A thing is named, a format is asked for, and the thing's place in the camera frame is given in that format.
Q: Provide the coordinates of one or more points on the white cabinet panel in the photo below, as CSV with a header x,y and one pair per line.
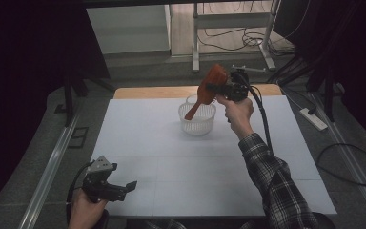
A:
x,y
127,28

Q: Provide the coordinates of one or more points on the wooden hairbrush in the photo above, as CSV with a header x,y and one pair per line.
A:
x,y
216,74

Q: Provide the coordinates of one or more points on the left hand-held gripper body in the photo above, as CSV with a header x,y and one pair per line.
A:
x,y
95,186

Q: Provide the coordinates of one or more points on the person's left hand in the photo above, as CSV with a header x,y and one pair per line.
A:
x,y
84,214

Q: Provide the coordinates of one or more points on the black tripod stand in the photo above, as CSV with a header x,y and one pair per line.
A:
x,y
329,92
68,98

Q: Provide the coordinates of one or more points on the white plastic basket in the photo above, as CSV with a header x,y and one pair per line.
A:
x,y
200,127

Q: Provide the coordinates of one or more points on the black plug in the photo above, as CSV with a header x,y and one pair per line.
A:
x,y
312,111

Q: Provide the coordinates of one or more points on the person's right hand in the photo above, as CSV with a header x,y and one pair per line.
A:
x,y
239,116

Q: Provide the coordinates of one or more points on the white power strip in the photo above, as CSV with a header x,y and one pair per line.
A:
x,y
314,120

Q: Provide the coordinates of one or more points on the white table mat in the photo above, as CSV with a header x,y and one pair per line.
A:
x,y
178,165

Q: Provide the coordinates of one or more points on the aluminium floor rail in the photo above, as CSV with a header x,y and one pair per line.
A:
x,y
346,149
49,175

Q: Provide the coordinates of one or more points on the wooden table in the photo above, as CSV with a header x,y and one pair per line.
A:
x,y
152,92

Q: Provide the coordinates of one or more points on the white metal stand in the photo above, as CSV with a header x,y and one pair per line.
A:
x,y
228,20

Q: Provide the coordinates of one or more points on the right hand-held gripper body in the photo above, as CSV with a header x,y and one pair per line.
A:
x,y
238,87

